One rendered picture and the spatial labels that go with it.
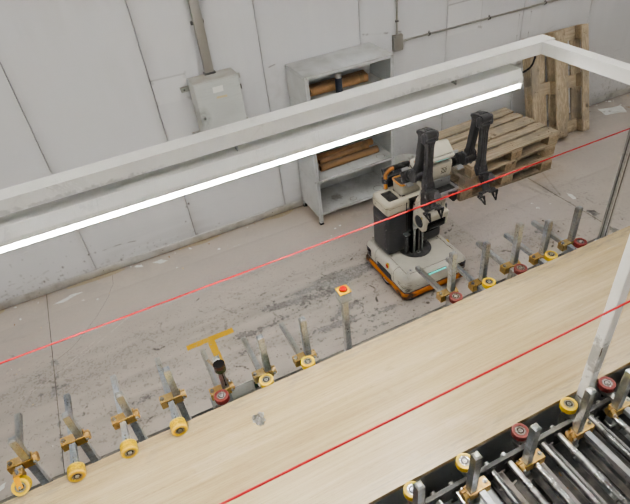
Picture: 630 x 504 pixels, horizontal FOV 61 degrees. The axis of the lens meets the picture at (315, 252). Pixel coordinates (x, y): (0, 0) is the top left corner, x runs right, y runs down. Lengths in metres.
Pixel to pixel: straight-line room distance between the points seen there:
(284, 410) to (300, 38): 3.44
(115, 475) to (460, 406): 1.70
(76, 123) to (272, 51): 1.78
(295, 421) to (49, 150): 3.19
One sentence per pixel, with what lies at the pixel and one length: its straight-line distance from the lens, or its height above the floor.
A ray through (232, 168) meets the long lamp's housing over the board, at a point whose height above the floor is 2.35.
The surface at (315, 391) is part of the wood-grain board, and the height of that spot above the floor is 0.90.
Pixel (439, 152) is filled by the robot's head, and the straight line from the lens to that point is 3.92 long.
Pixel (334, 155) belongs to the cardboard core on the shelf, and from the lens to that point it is 5.51.
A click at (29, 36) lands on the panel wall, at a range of 4.71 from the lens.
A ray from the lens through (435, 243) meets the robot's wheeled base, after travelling 4.76.
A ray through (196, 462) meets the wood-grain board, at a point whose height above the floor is 0.90.
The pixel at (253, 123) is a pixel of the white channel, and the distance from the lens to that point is 1.84.
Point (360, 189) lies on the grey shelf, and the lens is 5.77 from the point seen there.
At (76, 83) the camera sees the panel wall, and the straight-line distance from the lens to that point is 4.80.
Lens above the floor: 3.21
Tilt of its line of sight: 38 degrees down
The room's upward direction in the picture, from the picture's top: 7 degrees counter-clockwise
